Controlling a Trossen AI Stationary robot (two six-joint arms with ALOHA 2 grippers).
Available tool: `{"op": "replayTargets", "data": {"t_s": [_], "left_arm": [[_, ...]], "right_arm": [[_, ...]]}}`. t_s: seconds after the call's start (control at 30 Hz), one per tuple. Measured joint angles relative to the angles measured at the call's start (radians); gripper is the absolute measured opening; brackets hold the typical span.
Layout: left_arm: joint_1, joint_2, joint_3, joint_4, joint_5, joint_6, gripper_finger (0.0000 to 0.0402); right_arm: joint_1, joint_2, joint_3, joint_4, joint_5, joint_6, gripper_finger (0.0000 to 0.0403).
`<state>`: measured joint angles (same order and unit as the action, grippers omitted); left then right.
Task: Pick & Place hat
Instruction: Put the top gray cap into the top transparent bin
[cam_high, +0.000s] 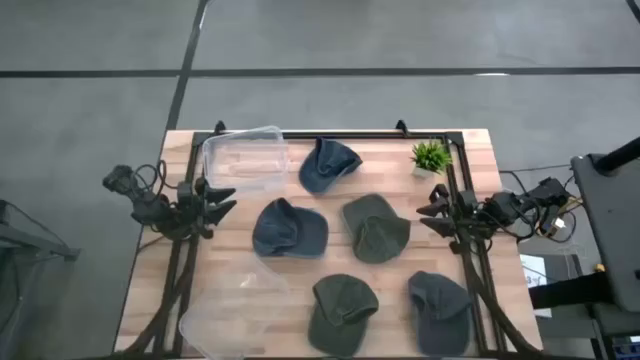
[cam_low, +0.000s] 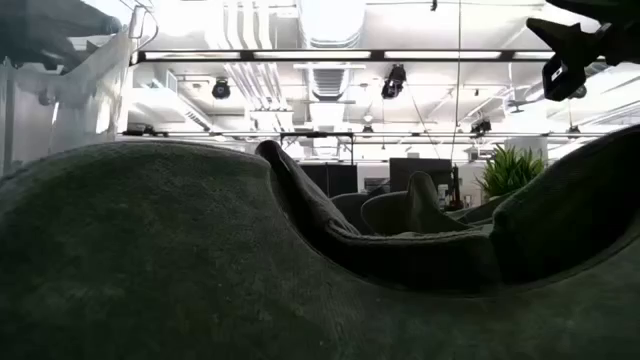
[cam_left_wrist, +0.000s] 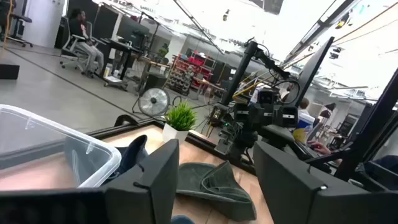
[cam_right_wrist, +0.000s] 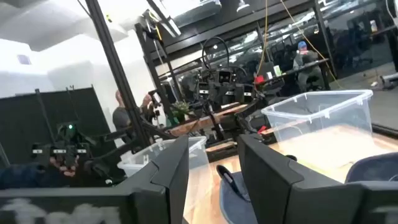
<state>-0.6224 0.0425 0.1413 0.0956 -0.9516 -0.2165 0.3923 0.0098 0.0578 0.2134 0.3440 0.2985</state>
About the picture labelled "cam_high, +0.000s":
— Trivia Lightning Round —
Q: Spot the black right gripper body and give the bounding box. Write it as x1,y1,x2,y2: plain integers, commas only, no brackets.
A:
448,189,482,239

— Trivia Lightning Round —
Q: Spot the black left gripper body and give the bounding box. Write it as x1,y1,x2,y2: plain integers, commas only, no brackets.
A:
175,176,211,233

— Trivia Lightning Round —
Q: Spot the clear plastic bin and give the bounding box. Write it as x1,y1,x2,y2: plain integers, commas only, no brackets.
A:
178,252,292,360
201,124,290,194

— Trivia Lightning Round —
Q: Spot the olive green cap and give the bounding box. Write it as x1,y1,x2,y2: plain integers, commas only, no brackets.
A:
341,193,412,265

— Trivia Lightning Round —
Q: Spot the dark blue denim cap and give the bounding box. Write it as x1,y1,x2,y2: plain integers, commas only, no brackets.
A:
298,137,364,195
251,197,330,260

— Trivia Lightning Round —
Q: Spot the slate grey cap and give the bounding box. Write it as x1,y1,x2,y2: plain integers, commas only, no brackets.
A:
407,270,474,357

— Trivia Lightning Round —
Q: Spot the dark garment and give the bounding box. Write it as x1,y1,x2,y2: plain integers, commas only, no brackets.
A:
306,273,380,357

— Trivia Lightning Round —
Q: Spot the green plant in white pot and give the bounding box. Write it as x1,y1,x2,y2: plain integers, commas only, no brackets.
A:
409,139,454,179

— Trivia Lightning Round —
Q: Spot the white paper sheet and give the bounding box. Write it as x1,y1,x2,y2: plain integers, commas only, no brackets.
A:
518,253,554,319

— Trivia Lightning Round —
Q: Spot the black floor bar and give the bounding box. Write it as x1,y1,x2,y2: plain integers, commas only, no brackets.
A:
528,272,616,311

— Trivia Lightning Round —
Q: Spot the grey equipment cart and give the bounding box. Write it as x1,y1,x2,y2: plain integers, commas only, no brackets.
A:
570,135,640,314

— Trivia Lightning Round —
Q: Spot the dark grey side furniture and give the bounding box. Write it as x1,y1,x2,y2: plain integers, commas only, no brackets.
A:
0,198,82,360

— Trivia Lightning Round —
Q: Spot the black floor cable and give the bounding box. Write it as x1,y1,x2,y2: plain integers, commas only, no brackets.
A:
498,162,574,176

